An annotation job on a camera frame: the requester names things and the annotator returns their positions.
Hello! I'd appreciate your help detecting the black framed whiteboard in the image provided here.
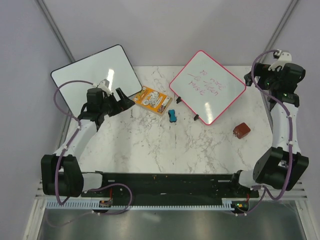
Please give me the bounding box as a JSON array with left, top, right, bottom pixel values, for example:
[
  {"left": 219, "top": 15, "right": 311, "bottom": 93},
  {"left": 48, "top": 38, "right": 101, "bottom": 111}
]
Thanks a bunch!
[{"left": 51, "top": 44, "right": 143, "bottom": 117}]

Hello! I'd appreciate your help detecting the orange illustrated book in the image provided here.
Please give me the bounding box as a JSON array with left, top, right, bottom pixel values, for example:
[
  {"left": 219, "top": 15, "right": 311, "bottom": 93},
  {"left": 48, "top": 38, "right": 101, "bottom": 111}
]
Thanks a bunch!
[{"left": 133, "top": 86, "right": 173, "bottom": 116}]

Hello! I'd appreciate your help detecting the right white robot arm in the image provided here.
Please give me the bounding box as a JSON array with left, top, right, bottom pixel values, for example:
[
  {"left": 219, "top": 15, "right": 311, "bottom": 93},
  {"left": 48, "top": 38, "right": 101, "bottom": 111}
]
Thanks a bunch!
[{"left": 229, "top": 63, "right": 309, "bottom": 197}]

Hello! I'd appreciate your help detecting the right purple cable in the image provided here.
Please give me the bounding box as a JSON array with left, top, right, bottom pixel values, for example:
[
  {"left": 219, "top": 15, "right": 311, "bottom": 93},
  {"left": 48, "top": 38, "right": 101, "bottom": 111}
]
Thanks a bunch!
[{"left": 231, "top": 49, "right": 294, "bottom": 217}]

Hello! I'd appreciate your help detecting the brown power adapter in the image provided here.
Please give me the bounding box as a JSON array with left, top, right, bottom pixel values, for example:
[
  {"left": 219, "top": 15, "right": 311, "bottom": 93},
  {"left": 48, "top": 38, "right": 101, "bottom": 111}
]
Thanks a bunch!
[{"left": 233, "top": 122, "right": 251, "bottom": 139}]

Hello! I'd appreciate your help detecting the aluminium rail frame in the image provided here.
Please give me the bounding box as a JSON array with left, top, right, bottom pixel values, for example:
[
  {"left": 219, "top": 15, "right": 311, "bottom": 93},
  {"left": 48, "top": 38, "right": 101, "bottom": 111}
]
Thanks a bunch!
[{"left": 39, "top": 120, "right": 309, "bottom": 230}]

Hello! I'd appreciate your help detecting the blue whiteboard eraser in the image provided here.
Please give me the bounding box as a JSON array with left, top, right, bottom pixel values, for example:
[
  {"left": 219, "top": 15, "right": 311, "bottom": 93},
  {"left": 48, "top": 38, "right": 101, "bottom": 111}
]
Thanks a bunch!
[{"left": 168, "top": 109, "right": 177, "bottom": 123}]

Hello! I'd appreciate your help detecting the pink framed whiteboard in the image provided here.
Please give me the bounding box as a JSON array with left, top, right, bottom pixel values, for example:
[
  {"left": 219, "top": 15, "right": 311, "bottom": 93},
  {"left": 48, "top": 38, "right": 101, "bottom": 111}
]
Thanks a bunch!
[{"left": 169, "top": 50, "right": 247, "bottom": 125}]

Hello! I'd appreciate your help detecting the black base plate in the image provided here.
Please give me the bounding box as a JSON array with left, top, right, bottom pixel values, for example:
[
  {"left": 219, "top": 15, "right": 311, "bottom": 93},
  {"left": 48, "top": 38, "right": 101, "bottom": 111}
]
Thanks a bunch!
[{"left": 81, "top": 172, "right": 259, "bottom": 206}]

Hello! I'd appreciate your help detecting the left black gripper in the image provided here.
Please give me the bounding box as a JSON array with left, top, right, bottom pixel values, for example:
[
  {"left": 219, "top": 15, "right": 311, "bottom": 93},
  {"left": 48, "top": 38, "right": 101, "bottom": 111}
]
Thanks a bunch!
[{"left": 99, "top": 88, "right": 135, "bottom": 117}]

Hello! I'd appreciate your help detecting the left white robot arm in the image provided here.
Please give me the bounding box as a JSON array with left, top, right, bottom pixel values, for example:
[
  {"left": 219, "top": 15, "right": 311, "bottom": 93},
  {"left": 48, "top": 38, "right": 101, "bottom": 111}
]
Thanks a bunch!
[{"left": 40, "top": 87, "right": 135, "bottom": 197}]

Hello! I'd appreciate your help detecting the white slotted cable duct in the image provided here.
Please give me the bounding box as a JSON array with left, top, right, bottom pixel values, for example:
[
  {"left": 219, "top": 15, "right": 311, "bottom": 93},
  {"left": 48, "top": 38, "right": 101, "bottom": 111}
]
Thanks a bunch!
[{"left": 45, "top": 199, "right": 235, "bottom": 211}]

